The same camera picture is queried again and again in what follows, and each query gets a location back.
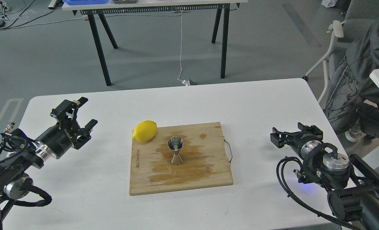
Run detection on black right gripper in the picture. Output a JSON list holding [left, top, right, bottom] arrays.
[[270, 122, 323, 159]]

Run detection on yellow lemon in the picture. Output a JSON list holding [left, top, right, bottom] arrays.
[[132, 120, 157, 142]]

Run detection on white table black legs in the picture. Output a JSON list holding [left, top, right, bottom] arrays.
[[62, 0, 249, 87]]

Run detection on floor cables and adapters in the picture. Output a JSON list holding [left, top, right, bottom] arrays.
[[0, 0, 84, 36]]

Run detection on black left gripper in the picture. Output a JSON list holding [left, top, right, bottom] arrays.
[[36, 97, 98, 159]]

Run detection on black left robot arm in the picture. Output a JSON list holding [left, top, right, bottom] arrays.
[[0, 97, 97, 230]]

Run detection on steel double jigger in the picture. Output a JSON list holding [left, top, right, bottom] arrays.
[[167, 136, 184, 165]]

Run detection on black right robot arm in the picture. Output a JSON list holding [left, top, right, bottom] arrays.
[[270, 123, 379, 230]]

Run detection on bamboo cutting board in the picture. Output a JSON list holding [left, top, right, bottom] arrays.
[[129, 122, 233, 196]]

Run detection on grey white office chair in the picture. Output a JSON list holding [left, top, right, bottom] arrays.
[[303, 0, 379, 104]]

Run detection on person in grey clothes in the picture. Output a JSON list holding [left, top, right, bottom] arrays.
[[323, 17, 379, 139]]

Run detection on white hanging cable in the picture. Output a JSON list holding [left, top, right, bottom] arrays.
[[177, 10, 191, 86]]

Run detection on blue plastic tray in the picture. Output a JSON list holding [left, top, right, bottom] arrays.
[[63, 0, 108, 5]]

